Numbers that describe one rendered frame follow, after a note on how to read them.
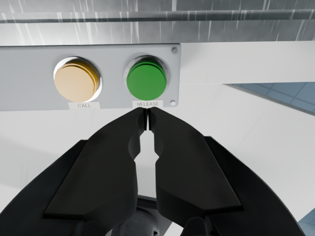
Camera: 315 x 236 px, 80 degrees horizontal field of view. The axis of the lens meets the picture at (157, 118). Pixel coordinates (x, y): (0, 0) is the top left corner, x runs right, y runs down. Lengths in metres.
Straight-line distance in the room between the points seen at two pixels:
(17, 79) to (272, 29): 0.25
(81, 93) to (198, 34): 0.13
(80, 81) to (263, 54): 0.26
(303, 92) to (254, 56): 1.29
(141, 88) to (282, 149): 0.35
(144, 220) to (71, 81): 0.36
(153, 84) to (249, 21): 0.10
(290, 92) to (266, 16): 1.36
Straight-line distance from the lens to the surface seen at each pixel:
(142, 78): 0.19
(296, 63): 0.38
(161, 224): 0.54
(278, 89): 1.51
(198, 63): 0.31
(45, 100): 0.24
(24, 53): 0.23
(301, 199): 0.63
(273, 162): 0.48
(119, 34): 0.19
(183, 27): 0.19
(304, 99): 1.66
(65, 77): 0.20
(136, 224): 0.47
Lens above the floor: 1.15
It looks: 60 degrees down
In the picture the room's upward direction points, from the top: 176 degrees clockwise
